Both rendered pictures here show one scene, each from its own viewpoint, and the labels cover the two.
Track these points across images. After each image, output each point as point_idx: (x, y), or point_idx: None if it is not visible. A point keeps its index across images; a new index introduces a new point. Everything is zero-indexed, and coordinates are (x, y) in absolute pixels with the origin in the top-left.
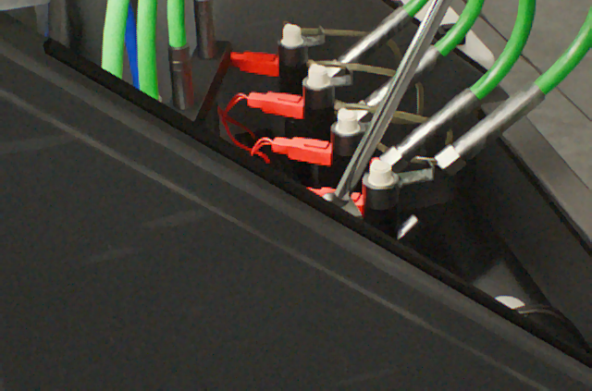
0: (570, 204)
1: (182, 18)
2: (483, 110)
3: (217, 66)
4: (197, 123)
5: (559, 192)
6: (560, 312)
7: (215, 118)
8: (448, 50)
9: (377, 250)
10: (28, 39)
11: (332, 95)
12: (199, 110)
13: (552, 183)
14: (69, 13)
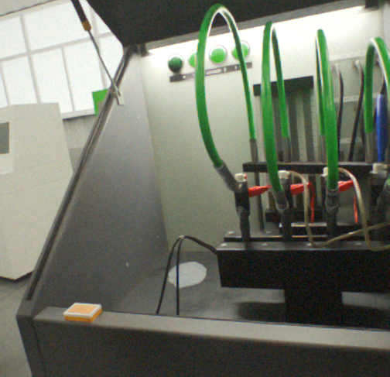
0: (302, 328)
1: (319, 123)
2: None
3: (357, 164)
4: (316, 167)
5: (319, 329)
6: (178, 245)
7: (368, 196)
8: (327, 183)
9: (105, 98)
10: (128, 50)
11: (323, 182)
12: (319, 165)
13: (333, 330)
14: (339, 118)
